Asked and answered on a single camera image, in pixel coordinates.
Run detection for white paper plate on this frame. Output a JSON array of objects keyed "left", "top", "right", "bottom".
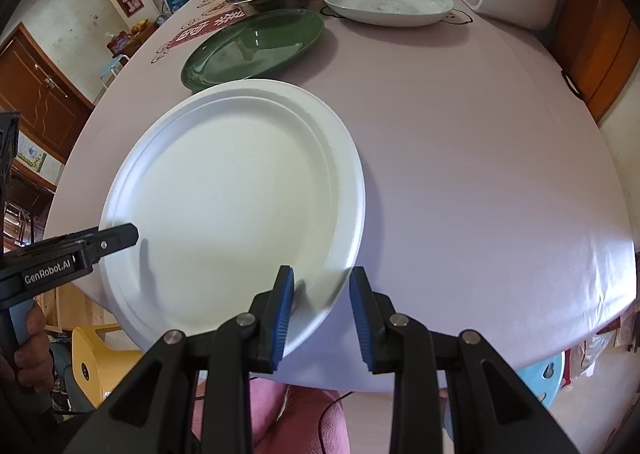
[{"left": 98, "top": 79, "right": 367, "bottom": 369}]

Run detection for printed pink tablecloth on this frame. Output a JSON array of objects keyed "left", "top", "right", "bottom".
[{"left": 45, "top": 0, "right": 638, "bottom": 395}]

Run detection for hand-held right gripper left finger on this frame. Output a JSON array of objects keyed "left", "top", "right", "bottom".
[{"left": 62, "top": 265, "right": 296, "bottom": 454}]

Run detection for person's left hand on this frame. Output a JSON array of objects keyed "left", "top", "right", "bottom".
[{"left": 14, "top": 306, "right": 54, "bottom": 395}]

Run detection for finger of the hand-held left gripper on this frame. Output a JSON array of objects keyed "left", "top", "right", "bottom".
[{"left": 64, "top": 223, "right": 140, "bottom": 269}]

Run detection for white patterned ceramic plate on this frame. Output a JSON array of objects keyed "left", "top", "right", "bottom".
[{"left": 320, "top": 0, "right": 455, "bottom": 27}]

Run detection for wooden sideboard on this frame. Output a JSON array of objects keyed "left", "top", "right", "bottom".
[{"left": 107, "top": 21, "right": 166, "bottom": 60}]

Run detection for green plate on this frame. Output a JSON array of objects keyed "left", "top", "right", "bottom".
[{"left": 181, "top": 9, "right": 325, "bottom": 90}]

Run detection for white stool with blue seat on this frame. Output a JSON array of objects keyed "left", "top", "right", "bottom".
[{"left": 100, "top": 54, "right": 128, "bottom": 90}]

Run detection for person's pink pants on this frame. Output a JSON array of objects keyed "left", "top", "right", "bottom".
[{"left": 192, "top": 379, "right": 451, "bottom": 454}]

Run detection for light blue plastic stool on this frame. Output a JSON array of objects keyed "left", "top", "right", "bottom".
[{"left": 515, "top": 351, "right": 566, "bottom": 410}]

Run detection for wooden display cabinet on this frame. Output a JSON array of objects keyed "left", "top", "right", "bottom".
[{"left": 547, "top": 0, "right": 633, "bottom": 125}]

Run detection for yellow plastic stool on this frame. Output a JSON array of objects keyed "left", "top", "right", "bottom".
[{"left": 71, "top": 326, "right": 146, "bottom": 407}]

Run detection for brown wooden door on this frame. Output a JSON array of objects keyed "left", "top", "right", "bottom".
[{"left": 0, "top": 23, "right": 96, "bottom": 165}]

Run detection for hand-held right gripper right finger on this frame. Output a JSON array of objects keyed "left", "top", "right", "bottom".
[{"left": 349, "top": 266, "right": 583, "bottom": 454}]

